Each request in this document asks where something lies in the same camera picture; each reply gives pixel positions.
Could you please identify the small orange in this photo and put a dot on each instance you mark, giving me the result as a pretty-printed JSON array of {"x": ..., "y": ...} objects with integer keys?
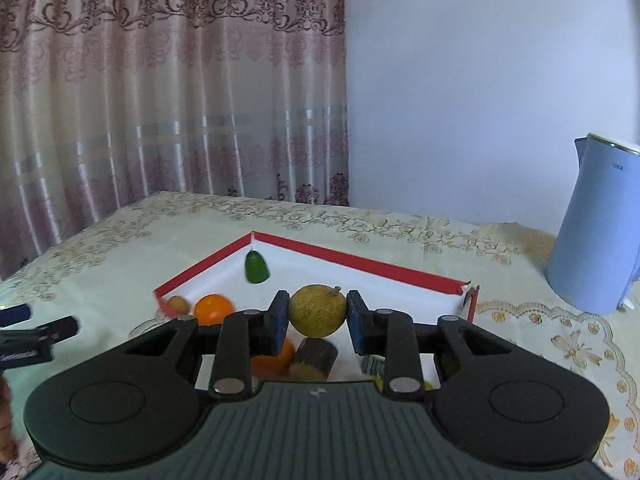
[{"x": 274, "y": 361}]

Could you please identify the person's left hand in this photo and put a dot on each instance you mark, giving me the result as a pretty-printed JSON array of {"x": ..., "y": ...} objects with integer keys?
[{"x": 5, "y": 420}]

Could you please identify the pink floral curtain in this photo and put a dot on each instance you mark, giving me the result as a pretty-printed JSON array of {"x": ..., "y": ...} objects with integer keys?
[{"x": 150, "y": 85}]

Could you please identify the large orange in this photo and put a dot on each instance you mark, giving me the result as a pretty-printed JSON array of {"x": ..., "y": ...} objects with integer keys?
[{"x": 214, "y": 309}]

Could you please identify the red shallow box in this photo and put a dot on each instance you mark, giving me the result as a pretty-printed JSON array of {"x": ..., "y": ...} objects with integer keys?
[{"x": 350, "y": 260}]

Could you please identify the brownish yellow longan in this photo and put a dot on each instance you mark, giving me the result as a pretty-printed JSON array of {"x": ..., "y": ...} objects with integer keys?
[{"x": 178, "y": 305}]

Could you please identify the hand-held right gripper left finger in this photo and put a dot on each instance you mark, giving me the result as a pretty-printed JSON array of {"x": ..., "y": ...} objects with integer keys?
[{"x": 279, "y": 322}]

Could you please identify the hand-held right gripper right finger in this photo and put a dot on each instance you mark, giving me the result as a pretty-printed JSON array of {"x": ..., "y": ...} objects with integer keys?
[{"x": 357, "y": 322}]

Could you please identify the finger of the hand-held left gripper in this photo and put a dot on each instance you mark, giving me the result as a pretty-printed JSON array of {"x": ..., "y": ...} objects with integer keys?
[
  {"x": 45, "y": 337},
  {"x": 15, "y": 313}
]

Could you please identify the elongated green fruit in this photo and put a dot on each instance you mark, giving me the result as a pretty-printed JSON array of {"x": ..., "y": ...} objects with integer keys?
[{"x": 256, "y": 267}]

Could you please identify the light blue kettle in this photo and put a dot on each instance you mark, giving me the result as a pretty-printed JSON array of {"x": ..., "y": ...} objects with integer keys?
[{"x": 595, "y": 235}]

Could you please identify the pale yellow longan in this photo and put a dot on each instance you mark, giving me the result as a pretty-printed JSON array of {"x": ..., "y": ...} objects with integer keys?
[{"x": 318, "y": 310}]

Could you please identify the cut banana piece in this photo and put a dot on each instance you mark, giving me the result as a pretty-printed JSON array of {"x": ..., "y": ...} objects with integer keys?
[{"x": 315, "y": 359}]

